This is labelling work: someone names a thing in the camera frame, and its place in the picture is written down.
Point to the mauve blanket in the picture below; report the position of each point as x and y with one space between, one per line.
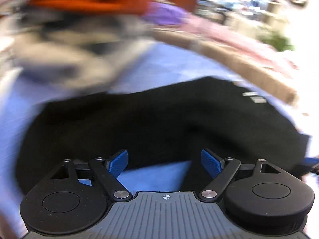
236 42

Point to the black garment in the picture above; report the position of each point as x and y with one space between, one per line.
154 127

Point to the tan bed cover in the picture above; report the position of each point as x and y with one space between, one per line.
236 64

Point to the folded checkered cloth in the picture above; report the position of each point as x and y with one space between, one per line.
74 37

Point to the blue plaid bed sheet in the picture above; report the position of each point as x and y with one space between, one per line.
164 64

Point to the purple cloth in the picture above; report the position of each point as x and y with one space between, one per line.
167 12

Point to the green plant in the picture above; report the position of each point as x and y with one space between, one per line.
276 41

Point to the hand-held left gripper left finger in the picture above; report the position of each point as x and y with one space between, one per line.
118 163

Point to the folded cream cloth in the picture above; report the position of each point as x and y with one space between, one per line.
74 72

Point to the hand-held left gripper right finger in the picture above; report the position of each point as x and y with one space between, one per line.
211 163

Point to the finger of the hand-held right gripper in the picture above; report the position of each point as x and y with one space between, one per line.
312 163

